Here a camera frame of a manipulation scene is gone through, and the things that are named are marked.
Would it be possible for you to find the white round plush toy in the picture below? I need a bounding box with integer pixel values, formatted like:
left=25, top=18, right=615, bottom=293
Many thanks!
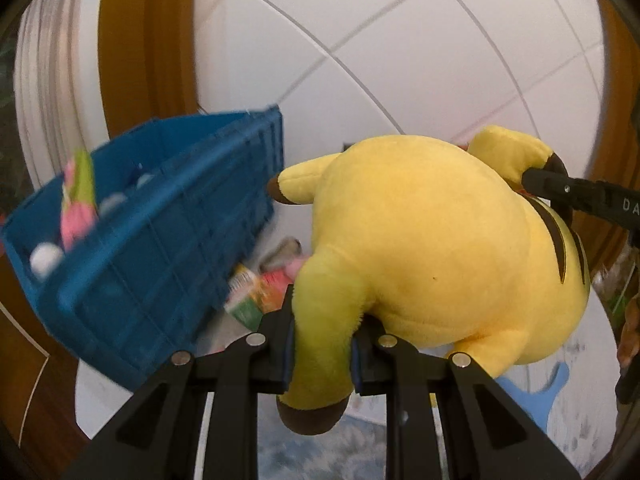
left=29, top=242, right=65, bottom=281

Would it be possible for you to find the pink and green snack bag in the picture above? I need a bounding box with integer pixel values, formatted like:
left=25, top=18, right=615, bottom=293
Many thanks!
left=60, top=150, right=98, bottom=252

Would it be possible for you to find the blue boomerang toy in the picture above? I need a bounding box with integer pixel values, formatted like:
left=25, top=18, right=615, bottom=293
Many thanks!
left=496, top=362, right=570, bottom=432

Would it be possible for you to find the pink pig plush toy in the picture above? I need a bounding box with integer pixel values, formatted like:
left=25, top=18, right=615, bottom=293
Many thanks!
left=258, top=236, right=308, bottom=294

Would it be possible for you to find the green and orange box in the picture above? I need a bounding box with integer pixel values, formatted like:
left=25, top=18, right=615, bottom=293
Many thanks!
left=224, top=264, right=290, bottom=332

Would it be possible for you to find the blue plastic crate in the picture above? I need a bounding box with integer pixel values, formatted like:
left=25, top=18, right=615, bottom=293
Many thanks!
left=1, top=107, right=283, bottom=390

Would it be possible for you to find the yellow plush toy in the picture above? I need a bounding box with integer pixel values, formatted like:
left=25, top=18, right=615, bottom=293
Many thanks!
left=268, top=126, right=590, bottom=436

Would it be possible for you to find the red and white box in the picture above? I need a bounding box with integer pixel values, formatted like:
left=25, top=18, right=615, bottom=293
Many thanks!
left=194, top=310, right=250, bottom=358

